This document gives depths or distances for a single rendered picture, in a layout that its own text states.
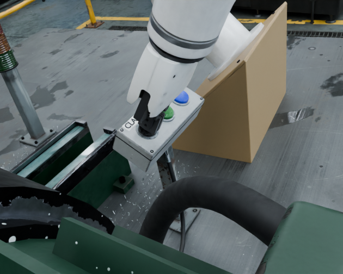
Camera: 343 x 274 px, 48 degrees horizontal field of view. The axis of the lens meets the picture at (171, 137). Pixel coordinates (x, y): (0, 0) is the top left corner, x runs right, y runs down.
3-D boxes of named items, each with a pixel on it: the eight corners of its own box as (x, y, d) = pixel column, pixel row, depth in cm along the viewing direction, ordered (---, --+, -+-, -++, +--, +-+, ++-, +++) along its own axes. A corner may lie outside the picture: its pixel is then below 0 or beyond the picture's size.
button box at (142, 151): (145, 174, 62) (153, 155, 58) (110, 148, 63) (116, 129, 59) (197, 116, 73) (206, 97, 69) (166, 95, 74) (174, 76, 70)
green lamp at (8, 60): (4, 73, 98) (-4, 57, 95) (-11, 70, 101) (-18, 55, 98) (22, 63, 102) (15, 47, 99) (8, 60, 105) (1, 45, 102)
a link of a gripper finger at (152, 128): (149, 92, 56) (139, 121, 61) (136, 104, 54) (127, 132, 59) (167, 104, 55) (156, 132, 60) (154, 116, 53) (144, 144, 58)
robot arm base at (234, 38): (230, 55, 111) (183, 9, 110) (274, 13, 96) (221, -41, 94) (199, 92, 100) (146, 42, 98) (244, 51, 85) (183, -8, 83)
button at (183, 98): (181, 111, 67) (183, 104, 66) (166, 101, 67) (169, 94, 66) (189, 102, 69) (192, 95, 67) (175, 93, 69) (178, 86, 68)
